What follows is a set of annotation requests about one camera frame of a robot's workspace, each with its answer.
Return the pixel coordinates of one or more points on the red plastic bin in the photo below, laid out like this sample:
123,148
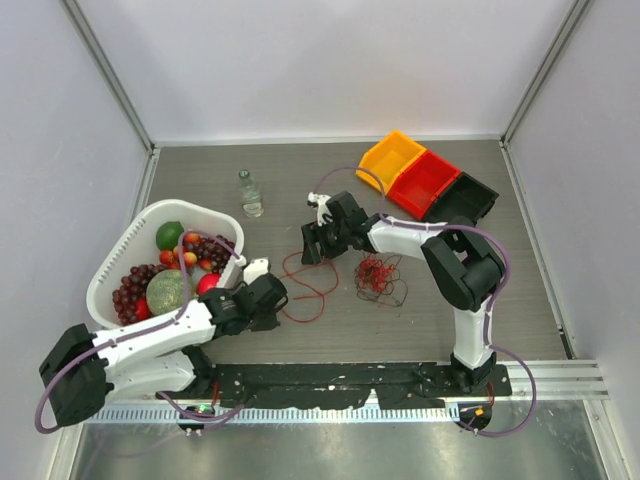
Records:
422,183

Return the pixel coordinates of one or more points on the red apple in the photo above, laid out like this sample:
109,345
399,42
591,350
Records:
207,282

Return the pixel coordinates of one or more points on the yellow plastic bin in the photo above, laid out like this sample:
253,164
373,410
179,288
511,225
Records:
383,163

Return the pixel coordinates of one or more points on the clear glass bottle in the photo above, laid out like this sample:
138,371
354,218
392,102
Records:
250,194

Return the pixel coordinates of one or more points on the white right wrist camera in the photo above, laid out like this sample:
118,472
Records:
319,203

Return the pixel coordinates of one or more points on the green melon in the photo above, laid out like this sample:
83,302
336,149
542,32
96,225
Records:
165,291

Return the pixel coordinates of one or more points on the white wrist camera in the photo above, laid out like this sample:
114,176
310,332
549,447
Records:
319,203
251,270

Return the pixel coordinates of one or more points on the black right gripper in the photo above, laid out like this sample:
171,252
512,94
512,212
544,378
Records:
313,234

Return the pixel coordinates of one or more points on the white fruit basket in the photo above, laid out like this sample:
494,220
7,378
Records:
137,246

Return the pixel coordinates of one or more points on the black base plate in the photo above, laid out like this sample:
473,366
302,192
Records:
338,386

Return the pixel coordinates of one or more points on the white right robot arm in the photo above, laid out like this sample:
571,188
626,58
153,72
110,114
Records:
466,269

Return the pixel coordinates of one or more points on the black plastic bin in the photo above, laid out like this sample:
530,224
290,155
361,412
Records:
465,196

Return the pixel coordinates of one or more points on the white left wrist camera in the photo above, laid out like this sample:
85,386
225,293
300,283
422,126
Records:
251,270

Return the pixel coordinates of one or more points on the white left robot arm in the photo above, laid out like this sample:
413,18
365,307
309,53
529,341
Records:
79,373

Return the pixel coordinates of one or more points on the green lime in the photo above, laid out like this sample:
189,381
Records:
168,234

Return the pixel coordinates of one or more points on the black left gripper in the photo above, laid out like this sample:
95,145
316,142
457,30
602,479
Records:
268,323

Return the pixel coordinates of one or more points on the purple grape bunch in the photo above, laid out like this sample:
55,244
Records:
129,300

